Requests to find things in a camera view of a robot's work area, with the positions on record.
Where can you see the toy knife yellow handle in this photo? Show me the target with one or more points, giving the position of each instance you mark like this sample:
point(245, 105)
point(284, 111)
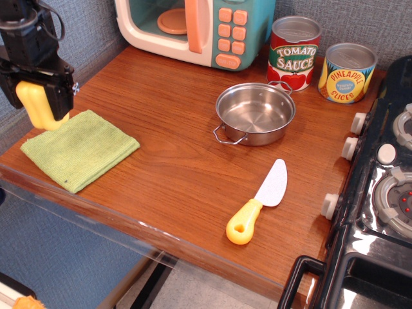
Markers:
point(240, 228)

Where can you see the orange object bottom corner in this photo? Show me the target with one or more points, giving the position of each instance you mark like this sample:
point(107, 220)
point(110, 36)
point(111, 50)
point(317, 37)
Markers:
point(28, 302)

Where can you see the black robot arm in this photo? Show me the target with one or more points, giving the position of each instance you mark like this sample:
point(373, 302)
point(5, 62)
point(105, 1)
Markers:
point(22, 7)

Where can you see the grey stove knob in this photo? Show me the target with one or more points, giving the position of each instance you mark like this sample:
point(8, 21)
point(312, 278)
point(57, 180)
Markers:
point(349, 148)
point(329, 205)
point(358, 123)

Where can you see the toy microwave teal and cream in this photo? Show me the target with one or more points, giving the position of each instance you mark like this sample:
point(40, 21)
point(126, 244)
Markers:
point(226, 35)

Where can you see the tomato sauce can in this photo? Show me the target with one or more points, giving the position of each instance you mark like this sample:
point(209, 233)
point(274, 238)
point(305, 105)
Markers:
point(294, 44)

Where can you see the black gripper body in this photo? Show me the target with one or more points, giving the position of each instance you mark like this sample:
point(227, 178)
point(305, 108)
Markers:
point(31, 45)

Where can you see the white round stove button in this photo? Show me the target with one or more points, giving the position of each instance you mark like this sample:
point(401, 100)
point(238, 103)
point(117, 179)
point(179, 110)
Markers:
point(386, 154)

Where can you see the orange toy plate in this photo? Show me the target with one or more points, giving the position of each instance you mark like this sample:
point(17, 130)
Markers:
point(173, 22)

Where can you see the green folded towel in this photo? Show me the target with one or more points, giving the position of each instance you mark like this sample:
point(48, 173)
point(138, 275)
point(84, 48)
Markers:
point(80, 151)

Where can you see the black toy stove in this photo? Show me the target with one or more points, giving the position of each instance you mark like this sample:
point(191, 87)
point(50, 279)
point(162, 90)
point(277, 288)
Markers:
point(368, 249)

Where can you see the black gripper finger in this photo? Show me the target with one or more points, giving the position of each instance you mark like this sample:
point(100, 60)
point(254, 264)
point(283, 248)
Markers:
point(8, 85)
point(60, 100)

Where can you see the yellow toy bell pepper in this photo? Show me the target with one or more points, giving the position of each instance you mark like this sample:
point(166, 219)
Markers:
point(33, 98)

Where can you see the grey stove knob middle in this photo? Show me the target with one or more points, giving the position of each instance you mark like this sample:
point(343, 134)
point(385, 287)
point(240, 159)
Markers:
point(349, 148)

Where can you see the small steel pan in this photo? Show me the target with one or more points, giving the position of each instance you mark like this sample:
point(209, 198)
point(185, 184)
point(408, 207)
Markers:
point(254, 114)

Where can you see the pineapple slices can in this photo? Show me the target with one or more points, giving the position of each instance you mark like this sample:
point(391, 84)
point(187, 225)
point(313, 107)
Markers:
point(347, 72)

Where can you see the grey stove knob lower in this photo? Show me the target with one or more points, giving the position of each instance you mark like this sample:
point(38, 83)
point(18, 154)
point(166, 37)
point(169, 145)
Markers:
point(329, 205)

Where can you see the grey stove knob upper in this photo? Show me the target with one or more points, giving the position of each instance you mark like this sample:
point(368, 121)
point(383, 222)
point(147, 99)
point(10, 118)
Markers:
point(358, 123)

